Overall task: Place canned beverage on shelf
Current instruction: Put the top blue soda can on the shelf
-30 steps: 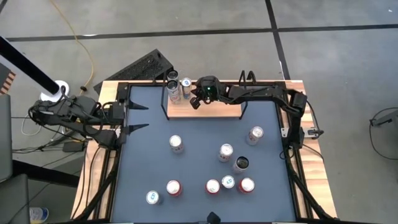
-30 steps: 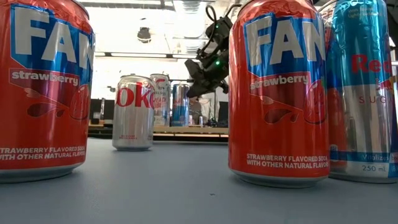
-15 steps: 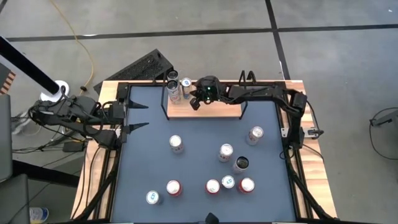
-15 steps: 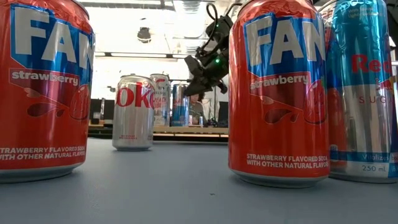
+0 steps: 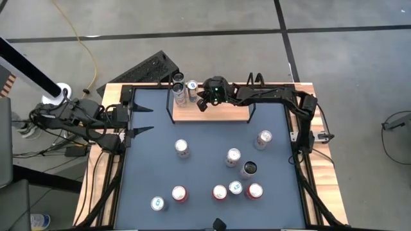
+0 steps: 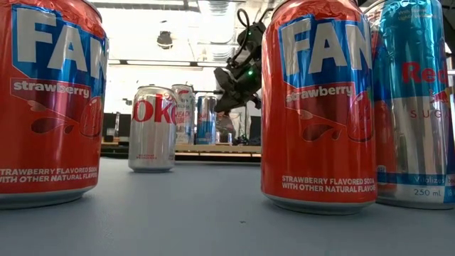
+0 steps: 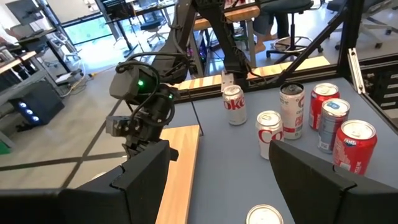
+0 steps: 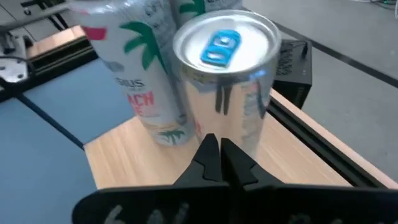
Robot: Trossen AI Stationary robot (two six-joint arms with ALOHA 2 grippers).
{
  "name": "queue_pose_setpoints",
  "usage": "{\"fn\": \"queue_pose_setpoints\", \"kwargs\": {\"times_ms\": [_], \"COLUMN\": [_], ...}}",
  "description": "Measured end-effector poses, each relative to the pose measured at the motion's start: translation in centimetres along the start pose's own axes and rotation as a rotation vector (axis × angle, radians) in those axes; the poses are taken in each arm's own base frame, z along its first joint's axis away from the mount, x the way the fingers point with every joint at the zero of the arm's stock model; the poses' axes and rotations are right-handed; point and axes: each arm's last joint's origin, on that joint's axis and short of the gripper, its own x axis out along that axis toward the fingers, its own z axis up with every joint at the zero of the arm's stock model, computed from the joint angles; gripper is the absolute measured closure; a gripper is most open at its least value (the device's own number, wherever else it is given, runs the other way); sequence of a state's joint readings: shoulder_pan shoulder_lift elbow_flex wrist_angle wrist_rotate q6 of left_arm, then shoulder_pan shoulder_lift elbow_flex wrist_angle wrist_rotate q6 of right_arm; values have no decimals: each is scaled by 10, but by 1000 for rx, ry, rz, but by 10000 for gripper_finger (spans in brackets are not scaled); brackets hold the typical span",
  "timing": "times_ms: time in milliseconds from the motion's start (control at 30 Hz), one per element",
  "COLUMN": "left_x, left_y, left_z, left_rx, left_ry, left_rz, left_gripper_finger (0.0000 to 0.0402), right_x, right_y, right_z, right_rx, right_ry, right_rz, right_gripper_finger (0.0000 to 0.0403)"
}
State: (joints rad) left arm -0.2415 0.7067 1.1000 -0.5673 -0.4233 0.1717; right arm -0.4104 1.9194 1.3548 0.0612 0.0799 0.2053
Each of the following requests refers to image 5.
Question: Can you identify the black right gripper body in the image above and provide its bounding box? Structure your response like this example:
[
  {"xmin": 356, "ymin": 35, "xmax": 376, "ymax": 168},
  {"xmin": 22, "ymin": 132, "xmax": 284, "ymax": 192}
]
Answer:
[{"xmin": 204, "ymin": 76, "xmax": 237, "ymax": 104}]

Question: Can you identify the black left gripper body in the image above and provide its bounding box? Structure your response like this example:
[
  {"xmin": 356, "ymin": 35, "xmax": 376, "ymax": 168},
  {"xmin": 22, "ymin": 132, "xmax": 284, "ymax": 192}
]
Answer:
[{"xmin": 110, "ymin": 102, "xmax": 133, "ymax": 148}]

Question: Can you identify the blue silver Red Bull can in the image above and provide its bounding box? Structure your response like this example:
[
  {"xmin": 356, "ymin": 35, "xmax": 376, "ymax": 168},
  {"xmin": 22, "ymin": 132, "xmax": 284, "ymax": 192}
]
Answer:
[
  {"xmin": 186, "ymin": 79, "xmax": 199, "ymax": 103},
  {"xmin": 228, "ymin": 180, "xmax": 244, "ymax": 196},
  {"xmin": 150, "ymin": 195, "xmax": 168, "ymax": 212}
]

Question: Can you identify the silver Diet Coke can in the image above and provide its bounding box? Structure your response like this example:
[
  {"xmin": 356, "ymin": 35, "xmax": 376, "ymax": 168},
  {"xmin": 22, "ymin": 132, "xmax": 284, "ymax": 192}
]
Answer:
[
  {"xmin": 254, "ymin": 130, "xmax": 274, "ymax": 151},
  {"xmin": 224, "ymin": 147, "xmax": 241, "ymax": 169},
  {"xmin": 174, "ymin": 139, "xmax": 191, "ymax": 160}
]

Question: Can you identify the red Fanta strawberry can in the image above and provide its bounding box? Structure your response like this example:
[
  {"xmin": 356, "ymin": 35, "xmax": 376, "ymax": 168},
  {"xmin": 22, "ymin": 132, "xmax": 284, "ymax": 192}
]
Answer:
[
  {"xmin": 171, "ymin": 185, "xmax": 189, "ymax": 203},
  {"xmin": 211, "ymin": 184, "xmax": 229, "ymax": 202},
  {"xmin": 245, "ymin": 182, "xmax": 264, "ymax": 200}
]

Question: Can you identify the black perforated metal case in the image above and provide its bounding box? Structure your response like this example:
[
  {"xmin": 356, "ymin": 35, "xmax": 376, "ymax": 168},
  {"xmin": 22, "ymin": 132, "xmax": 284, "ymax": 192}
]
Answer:
[{"xmin": 96, "ymin": 50, "xmax": 182, "ymax": 97}]

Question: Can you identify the black power brick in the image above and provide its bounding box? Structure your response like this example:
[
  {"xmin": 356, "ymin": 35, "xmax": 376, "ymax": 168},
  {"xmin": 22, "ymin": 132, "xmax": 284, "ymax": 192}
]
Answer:
[{"xmin": 66, "ymin": 146, "xmax": 87, "ymax": 158}]

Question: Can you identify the person's shoe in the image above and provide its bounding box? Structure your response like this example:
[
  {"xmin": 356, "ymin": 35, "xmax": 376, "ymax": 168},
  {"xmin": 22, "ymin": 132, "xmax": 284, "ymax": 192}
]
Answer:
[{"xmin": 12, "ymin": 112, "xmax": 42, "ymax": 139}]

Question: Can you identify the black pole white round base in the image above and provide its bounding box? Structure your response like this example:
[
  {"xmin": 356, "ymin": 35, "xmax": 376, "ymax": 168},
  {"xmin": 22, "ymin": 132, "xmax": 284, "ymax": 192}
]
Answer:
[{"xmin": 0, "ymin": 37, "xmax": 73, "ymax": 107}]

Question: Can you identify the orange black striped panel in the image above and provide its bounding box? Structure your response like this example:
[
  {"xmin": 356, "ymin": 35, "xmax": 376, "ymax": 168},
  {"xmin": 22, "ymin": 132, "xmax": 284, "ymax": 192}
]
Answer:
[{"xmin": 0, "ymin": 65, "xmax": 17, "ymax": 99}]

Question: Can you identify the grey metal floor stand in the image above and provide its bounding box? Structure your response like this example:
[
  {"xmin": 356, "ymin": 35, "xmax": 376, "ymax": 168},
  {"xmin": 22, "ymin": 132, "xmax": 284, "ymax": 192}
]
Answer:
[{"xmin": 381, "ymin": 114, "xmax": 411, "ymax": 132}]

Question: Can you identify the wooden shelf with wire frame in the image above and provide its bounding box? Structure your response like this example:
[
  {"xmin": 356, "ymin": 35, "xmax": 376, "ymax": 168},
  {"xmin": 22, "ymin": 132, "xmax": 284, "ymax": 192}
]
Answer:
[{"xmin": 165, "ymin": 73, "xmax": 266, "ymax": 125}]

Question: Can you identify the black aluminium table frame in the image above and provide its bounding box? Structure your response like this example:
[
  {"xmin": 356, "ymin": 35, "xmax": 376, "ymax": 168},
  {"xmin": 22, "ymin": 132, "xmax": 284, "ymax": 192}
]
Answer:
[{"xmin": 107, "ymin": 83, "xmax": 317, "ymax": 230}]

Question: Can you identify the yellow floor cable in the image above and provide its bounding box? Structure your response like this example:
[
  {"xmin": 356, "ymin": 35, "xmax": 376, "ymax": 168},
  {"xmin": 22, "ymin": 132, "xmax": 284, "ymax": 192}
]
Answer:
[{"xmin": 51, "ymin": 0, "xmax": 98, "ymax": 97}]

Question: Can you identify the black floor cable bundle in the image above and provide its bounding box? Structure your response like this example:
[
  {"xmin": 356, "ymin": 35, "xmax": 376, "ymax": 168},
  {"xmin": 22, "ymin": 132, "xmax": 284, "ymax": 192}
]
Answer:
[{"xmin": 12, "ymin": 141, "xmax": 97, "ymax": 161}]

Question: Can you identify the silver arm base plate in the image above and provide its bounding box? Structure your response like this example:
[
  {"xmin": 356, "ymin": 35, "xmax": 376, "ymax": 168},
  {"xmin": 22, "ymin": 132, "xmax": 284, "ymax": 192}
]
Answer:
[{"xmin": 290, "ymin": 130, "xmax": 335, "ymax": 144}]

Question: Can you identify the black floor cable loop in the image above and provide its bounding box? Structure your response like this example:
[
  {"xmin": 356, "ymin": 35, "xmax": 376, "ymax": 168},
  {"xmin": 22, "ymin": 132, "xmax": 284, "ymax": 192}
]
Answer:
[{"xmin": 380, "ymin": 110, "xmax": 411, "ymax": 166}]

